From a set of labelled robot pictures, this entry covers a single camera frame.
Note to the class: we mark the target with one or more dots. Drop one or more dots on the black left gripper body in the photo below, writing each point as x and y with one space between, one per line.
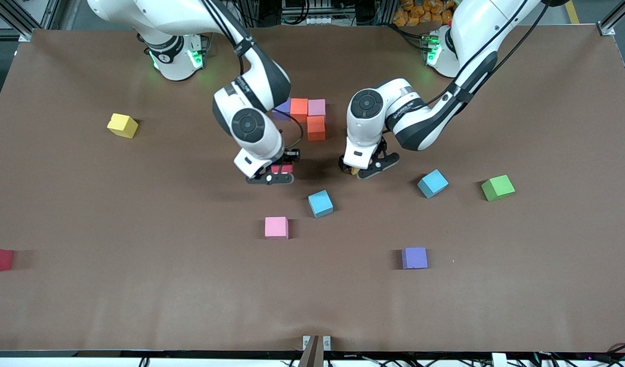
380 151

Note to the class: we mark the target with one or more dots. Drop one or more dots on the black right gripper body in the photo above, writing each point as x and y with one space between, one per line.
291 155

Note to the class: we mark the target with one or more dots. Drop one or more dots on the orange foam cube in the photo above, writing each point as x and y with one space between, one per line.
298 109
316 128

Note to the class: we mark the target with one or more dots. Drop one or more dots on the purple foam cube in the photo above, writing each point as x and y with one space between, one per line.
285 114
414 258

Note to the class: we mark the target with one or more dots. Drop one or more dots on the blue foam cube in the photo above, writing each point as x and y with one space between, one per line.
433 183
320 204

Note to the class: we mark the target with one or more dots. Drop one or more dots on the pink foam cube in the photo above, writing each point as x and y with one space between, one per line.
276 227
316 107

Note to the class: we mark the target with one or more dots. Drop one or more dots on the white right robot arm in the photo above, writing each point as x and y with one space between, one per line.
249 125

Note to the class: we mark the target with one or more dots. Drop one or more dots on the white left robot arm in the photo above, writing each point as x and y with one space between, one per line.
366 104

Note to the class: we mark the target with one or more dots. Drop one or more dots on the green foam cube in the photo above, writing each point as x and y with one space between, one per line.
497 187

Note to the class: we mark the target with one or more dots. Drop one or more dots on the brown table cover sheet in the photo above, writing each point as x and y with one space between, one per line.
312 295

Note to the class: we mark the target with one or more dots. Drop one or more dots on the white power strip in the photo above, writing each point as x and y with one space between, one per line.
312 20

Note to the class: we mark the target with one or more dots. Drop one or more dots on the orange fruit net bag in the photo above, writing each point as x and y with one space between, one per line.
419 12

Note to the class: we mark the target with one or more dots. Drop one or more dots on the silver metal mounting bracket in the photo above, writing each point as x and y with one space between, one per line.
327 342

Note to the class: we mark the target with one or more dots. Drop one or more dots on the brown tapered post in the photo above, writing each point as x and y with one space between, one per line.
312 354

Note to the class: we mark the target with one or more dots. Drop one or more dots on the aluminium frame profile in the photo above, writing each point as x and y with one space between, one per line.
616 18
50 12

